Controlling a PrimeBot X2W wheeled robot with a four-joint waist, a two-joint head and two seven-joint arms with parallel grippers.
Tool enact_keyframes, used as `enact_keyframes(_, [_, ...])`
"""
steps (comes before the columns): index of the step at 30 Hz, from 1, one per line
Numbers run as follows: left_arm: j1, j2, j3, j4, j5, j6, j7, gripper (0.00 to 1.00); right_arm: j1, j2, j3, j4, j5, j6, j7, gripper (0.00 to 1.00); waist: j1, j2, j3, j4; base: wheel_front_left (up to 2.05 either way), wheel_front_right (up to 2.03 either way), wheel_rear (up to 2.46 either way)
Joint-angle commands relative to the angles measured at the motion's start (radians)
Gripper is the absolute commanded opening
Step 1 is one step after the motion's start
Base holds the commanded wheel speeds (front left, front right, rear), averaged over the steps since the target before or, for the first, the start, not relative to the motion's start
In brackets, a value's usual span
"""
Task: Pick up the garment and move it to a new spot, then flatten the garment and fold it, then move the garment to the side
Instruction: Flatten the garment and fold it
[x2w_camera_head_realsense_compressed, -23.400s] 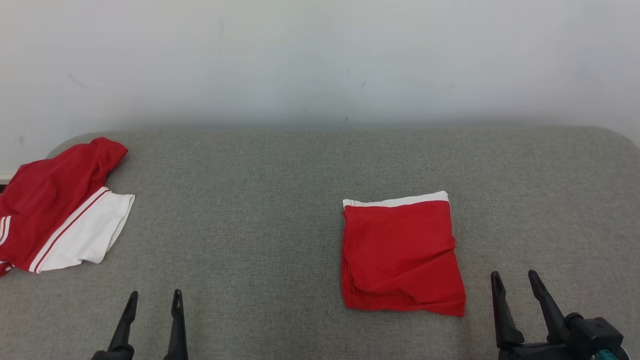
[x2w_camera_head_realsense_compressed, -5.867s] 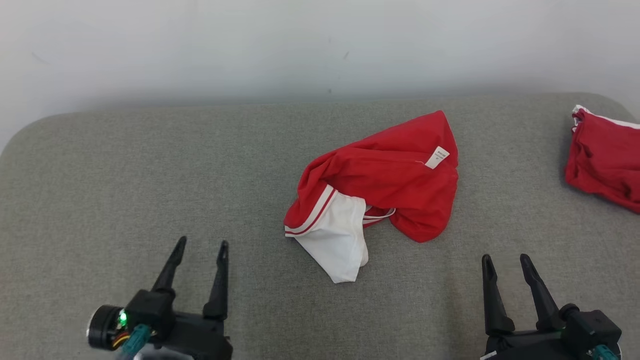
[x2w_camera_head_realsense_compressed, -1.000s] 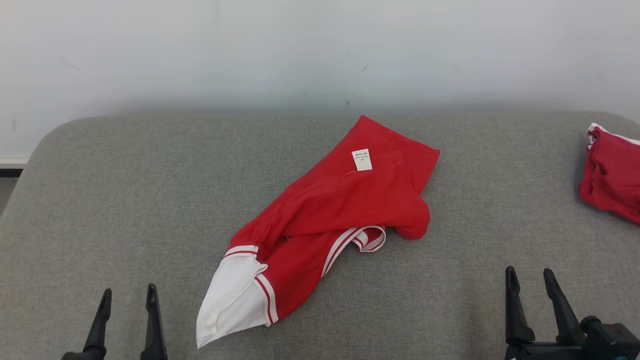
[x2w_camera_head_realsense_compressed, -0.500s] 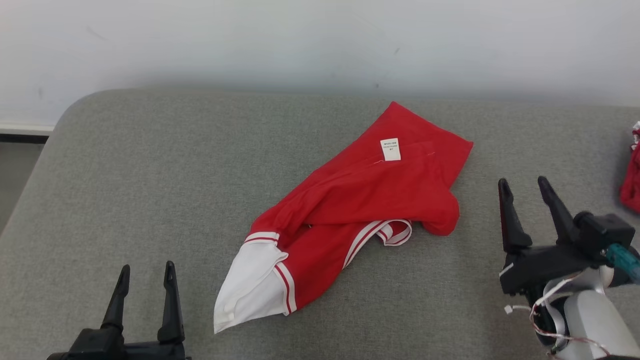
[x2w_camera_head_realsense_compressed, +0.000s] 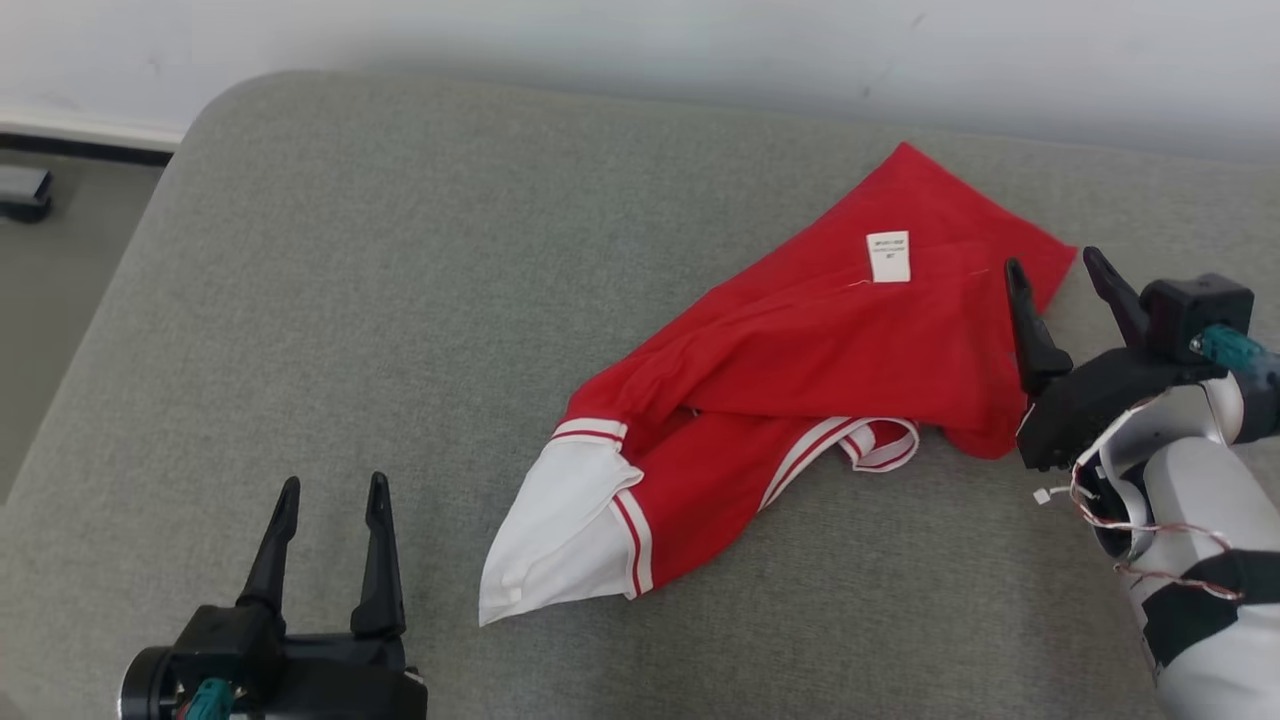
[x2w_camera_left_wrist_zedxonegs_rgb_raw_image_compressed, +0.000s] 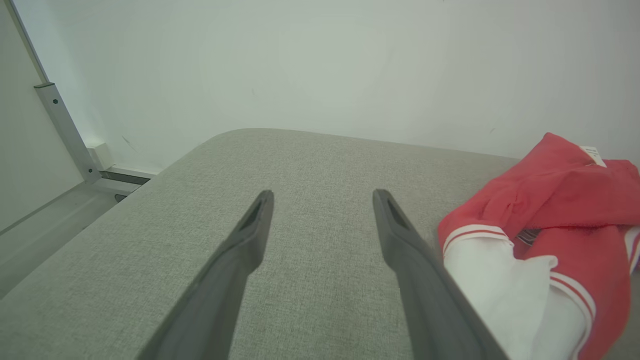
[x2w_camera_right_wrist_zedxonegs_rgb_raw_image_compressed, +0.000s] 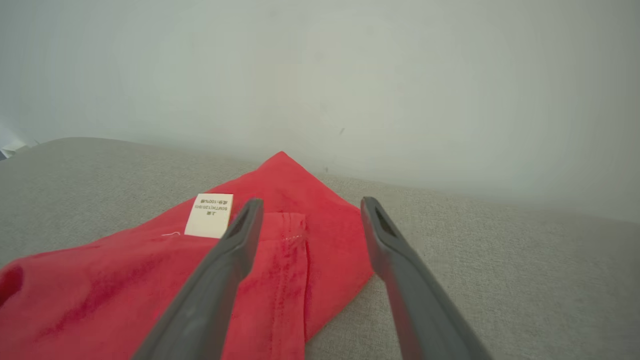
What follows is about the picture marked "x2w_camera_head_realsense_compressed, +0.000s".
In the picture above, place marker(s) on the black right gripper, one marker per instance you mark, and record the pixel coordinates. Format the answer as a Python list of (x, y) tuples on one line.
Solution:
[(1090, 400)]

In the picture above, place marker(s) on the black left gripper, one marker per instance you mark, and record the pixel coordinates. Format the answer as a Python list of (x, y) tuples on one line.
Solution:
[(320, 680)]

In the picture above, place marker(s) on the red white-sleeved jersey shirt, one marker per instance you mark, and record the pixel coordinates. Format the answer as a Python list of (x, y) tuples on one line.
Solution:
[(800, 340)]

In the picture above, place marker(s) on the dark box on floor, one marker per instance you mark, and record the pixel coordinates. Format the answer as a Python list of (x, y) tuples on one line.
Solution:
[(22, 192)]

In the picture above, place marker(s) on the white black baseboard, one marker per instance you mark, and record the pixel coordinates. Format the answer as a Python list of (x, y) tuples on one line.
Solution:
[(80, 135)]

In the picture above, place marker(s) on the teal right camera connector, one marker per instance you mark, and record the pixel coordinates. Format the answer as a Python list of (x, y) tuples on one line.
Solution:
[(1235, 350)]

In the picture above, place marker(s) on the teal camera connector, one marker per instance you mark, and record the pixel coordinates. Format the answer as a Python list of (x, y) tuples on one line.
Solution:
[(1235, 350), (208, 700)]

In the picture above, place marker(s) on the teal left camera connector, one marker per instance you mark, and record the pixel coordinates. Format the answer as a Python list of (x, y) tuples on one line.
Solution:
[(208, 700)]

